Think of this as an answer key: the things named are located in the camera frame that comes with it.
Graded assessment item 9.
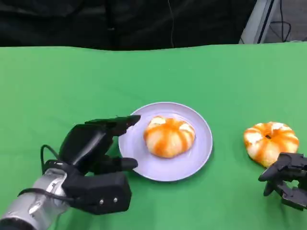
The lilac plate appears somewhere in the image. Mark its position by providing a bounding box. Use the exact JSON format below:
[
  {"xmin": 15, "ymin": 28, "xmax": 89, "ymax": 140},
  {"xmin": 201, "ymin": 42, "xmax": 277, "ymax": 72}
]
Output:
[{"xmin": 118, "ymin": 102, "xmax": 213, "ymax": 182}]

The black looped floor cable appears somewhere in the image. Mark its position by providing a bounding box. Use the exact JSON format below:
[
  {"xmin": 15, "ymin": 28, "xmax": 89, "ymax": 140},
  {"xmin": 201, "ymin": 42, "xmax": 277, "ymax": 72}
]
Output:
[{"xmin": 269, "ymin": 21, "xmax": 291, "ymax": 43}]

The grey white frame post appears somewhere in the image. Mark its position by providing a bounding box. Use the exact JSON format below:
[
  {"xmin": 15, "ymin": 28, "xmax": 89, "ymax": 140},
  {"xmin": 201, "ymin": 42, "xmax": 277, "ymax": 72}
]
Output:
[{"xmin": 238, "ymin": 0, "xmax": 282, "ymax": 45}]

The black fabric drape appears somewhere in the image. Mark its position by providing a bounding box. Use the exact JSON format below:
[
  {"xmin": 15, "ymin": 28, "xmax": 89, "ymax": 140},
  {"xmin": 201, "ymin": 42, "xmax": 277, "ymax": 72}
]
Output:
[{"xmin": 0, "ymin": 0, "xmax": 257, "ymax": 51}]

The thin black hanging cable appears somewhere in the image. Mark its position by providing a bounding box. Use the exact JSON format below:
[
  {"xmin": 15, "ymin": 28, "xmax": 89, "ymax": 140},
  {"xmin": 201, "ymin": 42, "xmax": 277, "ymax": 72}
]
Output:
[{"xmin": 167, "ymin": 0, "xmax": 175, "ymax": 48}]

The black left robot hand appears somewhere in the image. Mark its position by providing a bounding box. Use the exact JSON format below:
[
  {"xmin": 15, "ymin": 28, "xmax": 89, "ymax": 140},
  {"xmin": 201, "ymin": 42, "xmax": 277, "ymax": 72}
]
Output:
[{"xmin": 58, "ymin": 115, "xmax": 142, "ymax": 175}]

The orange white toy bread roll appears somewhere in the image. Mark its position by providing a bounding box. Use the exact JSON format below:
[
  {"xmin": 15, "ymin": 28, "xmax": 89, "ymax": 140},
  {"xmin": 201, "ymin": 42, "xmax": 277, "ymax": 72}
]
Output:
[
  {"xmin": 143, "ymin": 115, "xmax": 196, "ymax": 159},
  {"xmin": 243, "ymin": 122, "xmax": 300, "ymax": 168}
]

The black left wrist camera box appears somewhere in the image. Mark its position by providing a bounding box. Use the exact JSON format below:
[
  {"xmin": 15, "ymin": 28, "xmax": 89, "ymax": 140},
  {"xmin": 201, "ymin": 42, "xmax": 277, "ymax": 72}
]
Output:
[{"xmin": 61, "ymin": 172, "xmax": 132, "ymax": 215}]

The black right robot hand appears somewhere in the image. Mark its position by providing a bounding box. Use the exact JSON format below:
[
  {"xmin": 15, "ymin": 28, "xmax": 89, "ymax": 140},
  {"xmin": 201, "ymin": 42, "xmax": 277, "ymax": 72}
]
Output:
[{"xmin": 258, "ymin": 152, "xmax": 307, "ymax": 211}]

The green table cloth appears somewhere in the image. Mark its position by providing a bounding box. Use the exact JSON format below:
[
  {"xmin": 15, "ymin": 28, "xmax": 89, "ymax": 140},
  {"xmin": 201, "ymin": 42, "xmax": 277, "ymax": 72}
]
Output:
[{"xmin": 0, "ymin": 42, "xmax": 307, "ymax": 230}]

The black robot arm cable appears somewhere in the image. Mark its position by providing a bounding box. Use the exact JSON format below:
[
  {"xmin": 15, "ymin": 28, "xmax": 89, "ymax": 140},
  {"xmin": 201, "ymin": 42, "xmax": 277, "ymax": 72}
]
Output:
[{"xmin": 18, "ymin": 144, "xmax": 72, "ymax": 202}]

